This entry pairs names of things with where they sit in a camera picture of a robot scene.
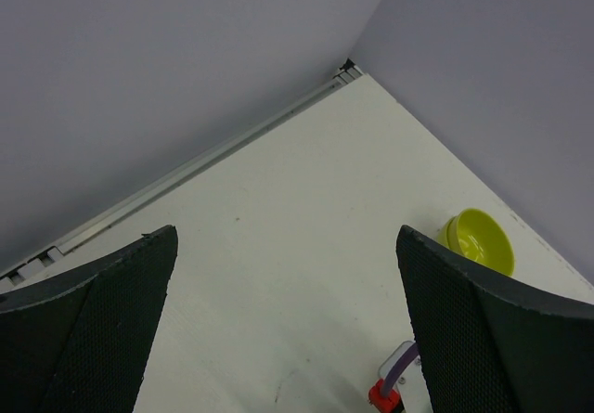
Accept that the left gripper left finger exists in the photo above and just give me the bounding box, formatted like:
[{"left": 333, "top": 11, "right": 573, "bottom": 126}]
[{"left": 1, "top": 226, "right": 178, "bottom": 412}]

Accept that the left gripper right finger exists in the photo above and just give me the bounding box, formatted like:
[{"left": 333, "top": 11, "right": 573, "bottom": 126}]
[{"left": 395, "top": 226, "right": 593, "bottom": 412}]

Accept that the lime green bowl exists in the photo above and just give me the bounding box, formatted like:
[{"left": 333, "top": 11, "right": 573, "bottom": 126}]
[
  {"left": 445, "top": 208, "right": 515, "bottom": 277},
  {"left": 436, "top": 216, "right": 456, "bottom": 251}
]

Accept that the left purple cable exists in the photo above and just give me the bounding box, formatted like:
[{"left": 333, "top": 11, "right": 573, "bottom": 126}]
[{"left": 382, "top": 345, "right": 421, "bottom": 394}]

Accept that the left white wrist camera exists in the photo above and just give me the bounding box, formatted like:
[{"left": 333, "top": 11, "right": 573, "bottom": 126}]
[{"left": 368, "top": 341, "right": 433, "bottom": 413}]

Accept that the aluminium table edge rail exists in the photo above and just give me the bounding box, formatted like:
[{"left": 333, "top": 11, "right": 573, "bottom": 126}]
[{"left": 1, "top": 59, "right": 364, "bottom": 293}]

